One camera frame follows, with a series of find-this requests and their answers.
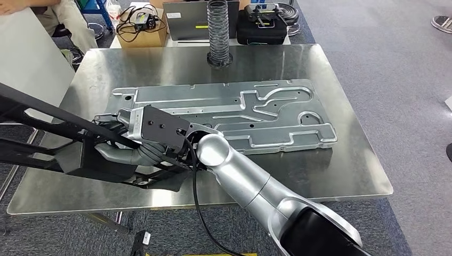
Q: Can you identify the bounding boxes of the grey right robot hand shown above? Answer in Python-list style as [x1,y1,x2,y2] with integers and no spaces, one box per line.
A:
[93,107,143,167]

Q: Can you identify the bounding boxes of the black plastic car part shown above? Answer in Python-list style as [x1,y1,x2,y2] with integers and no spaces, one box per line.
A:
[0,82,194,193]

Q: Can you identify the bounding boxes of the small black white robot part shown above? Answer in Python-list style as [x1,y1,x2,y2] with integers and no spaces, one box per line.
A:
[131,230,152,256]

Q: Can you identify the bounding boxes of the stainless steel workbench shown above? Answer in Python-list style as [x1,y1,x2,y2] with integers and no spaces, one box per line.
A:
[7,44,394,234]

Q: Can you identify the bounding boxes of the cardboard box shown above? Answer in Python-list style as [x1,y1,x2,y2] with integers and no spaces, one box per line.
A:
[116,2,168,49]

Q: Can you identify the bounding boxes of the black power adapter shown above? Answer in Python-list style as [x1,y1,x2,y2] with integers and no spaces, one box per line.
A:
[134,12,157,31]

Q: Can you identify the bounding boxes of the white board panel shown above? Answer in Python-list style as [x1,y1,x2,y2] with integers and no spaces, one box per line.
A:
[0,7,76,124]

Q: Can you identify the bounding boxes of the black chair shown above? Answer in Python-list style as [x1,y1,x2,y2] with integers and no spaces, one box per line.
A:
[52,23,85,71]

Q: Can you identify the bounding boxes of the blue metal cart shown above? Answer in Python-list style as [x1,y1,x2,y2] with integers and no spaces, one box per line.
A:
[76,0,115,33]

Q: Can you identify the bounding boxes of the seated person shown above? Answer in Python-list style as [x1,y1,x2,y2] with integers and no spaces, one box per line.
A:
[0,0,99,54]

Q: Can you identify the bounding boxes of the grey flat equipment case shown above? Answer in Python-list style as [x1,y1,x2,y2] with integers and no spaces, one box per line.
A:
[162,0,241,42]

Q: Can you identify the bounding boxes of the stamped grey metal panel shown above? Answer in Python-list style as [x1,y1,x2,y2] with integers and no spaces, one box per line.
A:
[100,78,338,156]

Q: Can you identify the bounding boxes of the yellow floor tape square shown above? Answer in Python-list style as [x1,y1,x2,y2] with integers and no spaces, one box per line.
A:
[146,252,259,256]

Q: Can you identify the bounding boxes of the black tool case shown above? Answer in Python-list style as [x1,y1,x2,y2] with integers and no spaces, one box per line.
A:
[236,3,288,46]

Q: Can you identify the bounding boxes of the black round stool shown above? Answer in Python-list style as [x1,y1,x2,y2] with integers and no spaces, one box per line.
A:
[277,3,301,36]

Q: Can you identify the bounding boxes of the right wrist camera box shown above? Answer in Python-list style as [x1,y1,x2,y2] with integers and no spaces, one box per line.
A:
[127,105,191,151]

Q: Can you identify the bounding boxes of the tangled black cables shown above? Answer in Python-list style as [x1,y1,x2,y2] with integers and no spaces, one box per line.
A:
[116,4,167,44]

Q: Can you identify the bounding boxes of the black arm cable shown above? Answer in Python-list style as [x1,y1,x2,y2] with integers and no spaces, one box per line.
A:
[183,137,245,256]

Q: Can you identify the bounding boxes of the steel side table frame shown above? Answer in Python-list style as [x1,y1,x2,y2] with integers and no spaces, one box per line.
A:
[0,122,40,202]

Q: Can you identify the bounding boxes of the grey corrugated hose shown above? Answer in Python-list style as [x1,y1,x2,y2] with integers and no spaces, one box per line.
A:
[206,0,234,68]

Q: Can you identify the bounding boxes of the chrome stanchion post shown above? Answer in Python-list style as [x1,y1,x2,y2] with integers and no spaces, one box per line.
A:
[431,14,452,35]

